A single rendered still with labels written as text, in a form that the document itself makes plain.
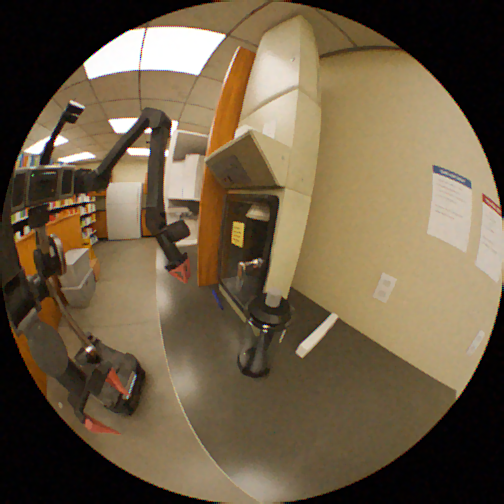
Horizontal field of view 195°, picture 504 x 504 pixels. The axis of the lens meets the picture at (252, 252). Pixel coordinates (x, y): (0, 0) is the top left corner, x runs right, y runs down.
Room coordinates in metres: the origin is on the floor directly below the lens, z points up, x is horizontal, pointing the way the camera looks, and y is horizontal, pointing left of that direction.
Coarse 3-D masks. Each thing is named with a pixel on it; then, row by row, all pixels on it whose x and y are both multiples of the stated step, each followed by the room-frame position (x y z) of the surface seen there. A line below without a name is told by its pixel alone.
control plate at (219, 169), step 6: (234, 156) 0.37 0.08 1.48; (222, 162) 0.44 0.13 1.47; (228, 162) 0.42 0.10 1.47; (234, 162) 0.39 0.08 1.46; (216, 168) 0.50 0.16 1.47; (222, 168) 0.47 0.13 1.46; (228, 168) 0.44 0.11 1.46; (234, 168) 0.42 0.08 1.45; (240, 168) 0.39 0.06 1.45; (216, 174) 0.53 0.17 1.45; (222, 174) 0.50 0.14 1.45; (228, 174) 0.47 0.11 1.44; (234, 174) 0.44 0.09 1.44; (246, 174) 0.39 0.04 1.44; (228, 180) 0.50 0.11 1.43; (234, 180) 0.47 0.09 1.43; (240, 180) 0.44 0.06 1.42; (246, 180) 0.42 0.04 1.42
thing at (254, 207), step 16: (240, 208) 0.48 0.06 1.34; (256, 208) 0.41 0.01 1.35; (272, 208) 0.36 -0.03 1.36; (224, 224) 0.57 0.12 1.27; (256, 224) 0.40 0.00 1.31; (272, 224) 0.35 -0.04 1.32; (224, 240) 0.56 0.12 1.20; (256, 240) 0.39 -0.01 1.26; (272, 240) 0.35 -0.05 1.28; (224, 256) 0.55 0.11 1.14; (240, 256) 0.45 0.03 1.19; (256, 256) 0.38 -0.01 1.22; (224, 272) 0.54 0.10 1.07; (256, 272) 0.37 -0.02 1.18; (224, 288) 0.53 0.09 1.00; (256, 288) 0.36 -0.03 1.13; (240, 304) 0.42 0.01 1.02
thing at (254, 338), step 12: (264, 324) 0.19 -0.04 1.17; (276, 324) 0.19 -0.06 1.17; (288, 324) 0.19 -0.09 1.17; (252, 336) 0.20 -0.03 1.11; (264, 336) 0.19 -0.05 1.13; (276, 336) 0.19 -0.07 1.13; (252, 348) 0.20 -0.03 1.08; (264, 348) 0.19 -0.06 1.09; (276, 348) 0.20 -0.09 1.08; (240, 360) 0.22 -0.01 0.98; (252, 360) 0.19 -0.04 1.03; (264, 360) 0.19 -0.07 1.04
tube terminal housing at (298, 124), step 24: (288, 96) 0.38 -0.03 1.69; (264, 120) 0.45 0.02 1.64; (288, 120) 0.37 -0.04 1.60; (312, 120) 0.39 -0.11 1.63; (288, 144) 0.36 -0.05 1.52; (312, 144) 0.39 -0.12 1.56; (288, 168) 0.35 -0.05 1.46; (312, 168) 0.40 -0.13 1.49; (240, 192) 0.52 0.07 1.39; (264, 192) 0.41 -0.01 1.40; (288, 192) 0.35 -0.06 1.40; (288, 216) 0.36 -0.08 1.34; (288, 240) 0.37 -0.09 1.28; (288, 264) 0.39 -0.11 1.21; (264, 288) 0.35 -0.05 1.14; (288, 288) 0.41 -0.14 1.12; (240, 312) 0.43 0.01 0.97
